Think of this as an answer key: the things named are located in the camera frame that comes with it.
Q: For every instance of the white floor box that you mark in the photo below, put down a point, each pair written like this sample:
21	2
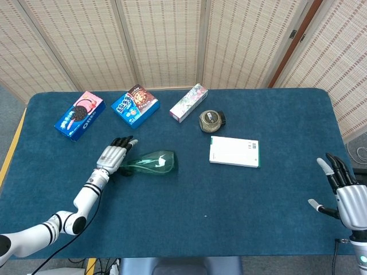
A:
66	271

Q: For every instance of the floral toothpaste box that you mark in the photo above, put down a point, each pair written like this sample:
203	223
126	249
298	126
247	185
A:
187	103

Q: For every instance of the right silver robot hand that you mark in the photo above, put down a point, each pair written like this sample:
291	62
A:
351	206

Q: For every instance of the bamboo folding screen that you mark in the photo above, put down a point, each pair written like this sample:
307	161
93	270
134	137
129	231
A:
160	43

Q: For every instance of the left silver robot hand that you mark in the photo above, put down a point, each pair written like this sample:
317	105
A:
110	157

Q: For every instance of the brown wooden post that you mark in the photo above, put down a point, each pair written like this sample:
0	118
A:
295	40

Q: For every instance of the white flat box green edge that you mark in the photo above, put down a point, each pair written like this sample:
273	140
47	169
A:
233	151

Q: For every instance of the green transparent spray bottle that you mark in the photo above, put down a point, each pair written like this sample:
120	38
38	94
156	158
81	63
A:
155	164

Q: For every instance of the yellow floor tape strip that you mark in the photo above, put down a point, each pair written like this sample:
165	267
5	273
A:
11	149
91	266

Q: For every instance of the black screen hinge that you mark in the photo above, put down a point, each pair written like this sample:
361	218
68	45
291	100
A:
292	34
302	38

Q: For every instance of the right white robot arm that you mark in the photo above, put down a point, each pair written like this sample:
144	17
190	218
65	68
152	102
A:
361	252

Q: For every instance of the black floor object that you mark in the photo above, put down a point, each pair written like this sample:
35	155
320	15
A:
361	171

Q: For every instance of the blue chocolate cookie box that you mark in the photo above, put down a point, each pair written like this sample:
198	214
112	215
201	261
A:
134	109

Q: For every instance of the blue table cloth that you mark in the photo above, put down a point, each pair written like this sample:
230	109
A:
183	200

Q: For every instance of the white power strip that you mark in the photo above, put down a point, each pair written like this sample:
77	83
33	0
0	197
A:
114	270

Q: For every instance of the blue Oreo cookie box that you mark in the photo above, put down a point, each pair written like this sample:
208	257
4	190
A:
80	117

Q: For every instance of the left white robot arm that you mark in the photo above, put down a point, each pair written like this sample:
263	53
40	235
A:
86	197

